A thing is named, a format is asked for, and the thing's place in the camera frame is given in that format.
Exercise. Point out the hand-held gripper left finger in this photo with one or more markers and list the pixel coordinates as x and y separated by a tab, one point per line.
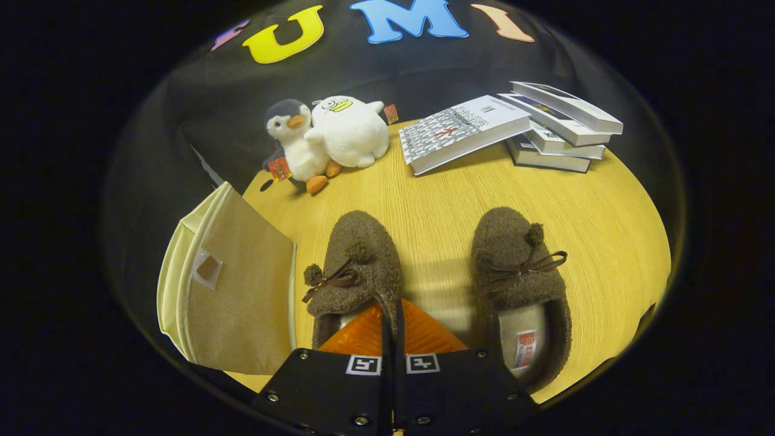
327	393

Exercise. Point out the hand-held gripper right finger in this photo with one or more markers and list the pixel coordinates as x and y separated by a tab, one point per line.
460	393

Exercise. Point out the beige fabric storage box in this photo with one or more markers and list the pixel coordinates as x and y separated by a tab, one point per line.
242	290

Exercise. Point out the brown fuzzy shoe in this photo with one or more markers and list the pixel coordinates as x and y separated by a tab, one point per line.
508	242
363	254

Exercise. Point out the grey penguin plush toy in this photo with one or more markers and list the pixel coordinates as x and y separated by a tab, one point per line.
303	151

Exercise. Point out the dark grey book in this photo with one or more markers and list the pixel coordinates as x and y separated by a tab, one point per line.
545	162

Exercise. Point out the white duck plush toy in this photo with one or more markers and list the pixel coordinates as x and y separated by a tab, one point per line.
351	133

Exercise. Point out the grey patterned cover book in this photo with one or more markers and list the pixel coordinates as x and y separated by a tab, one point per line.
460	130

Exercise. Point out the white paperback book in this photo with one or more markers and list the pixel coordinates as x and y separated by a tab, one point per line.
563	149

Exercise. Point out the white book with blue picture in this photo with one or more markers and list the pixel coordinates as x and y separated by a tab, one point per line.
557	124

